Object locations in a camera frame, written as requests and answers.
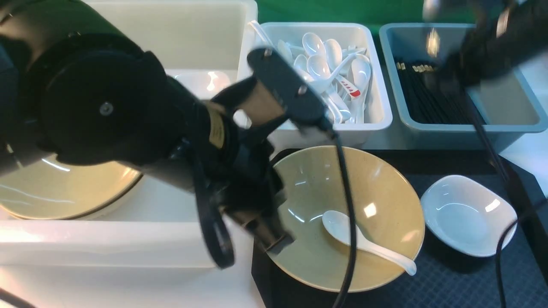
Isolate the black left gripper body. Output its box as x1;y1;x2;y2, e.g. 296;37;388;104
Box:
205;124;294;257

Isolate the yellow noodle bowl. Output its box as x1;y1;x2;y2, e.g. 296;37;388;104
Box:
268;146;425;292

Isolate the white soup spoon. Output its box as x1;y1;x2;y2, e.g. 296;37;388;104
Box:
322;210;417;276

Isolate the white square sauce dish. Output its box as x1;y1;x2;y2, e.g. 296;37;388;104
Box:
420;174;518;258

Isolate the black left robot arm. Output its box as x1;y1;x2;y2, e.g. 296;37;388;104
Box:
1;0;294;258

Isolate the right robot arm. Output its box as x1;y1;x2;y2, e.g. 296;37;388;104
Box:
423;0;548;87

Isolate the stacked yellow bowl top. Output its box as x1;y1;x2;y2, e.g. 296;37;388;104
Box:
0;156;142;220

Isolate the stack of white sauce dishes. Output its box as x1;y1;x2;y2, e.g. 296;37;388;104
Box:
166;70;232;100

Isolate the red-marked white spoon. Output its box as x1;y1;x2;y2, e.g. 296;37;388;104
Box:
335;75;361;100

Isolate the pile of white spoons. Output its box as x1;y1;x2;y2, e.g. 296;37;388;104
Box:
276;33;372;124

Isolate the large white plastic tub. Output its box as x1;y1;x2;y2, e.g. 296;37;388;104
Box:
1;0;239;267

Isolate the white spoon bin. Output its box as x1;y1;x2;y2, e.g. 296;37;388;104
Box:
237;22;392;150

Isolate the black chopsticks bundle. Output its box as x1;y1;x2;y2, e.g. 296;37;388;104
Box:
394;58;473;125

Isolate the black serving tray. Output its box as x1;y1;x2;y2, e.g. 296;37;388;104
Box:
252;150;547;308

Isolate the green backdrop cloth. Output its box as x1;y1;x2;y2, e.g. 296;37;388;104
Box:
256;0;423;30

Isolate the grey-blue chopstick bin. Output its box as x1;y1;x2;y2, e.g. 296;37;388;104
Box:
378;23;547;152

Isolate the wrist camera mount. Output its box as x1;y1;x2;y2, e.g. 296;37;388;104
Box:
212;47;334;137

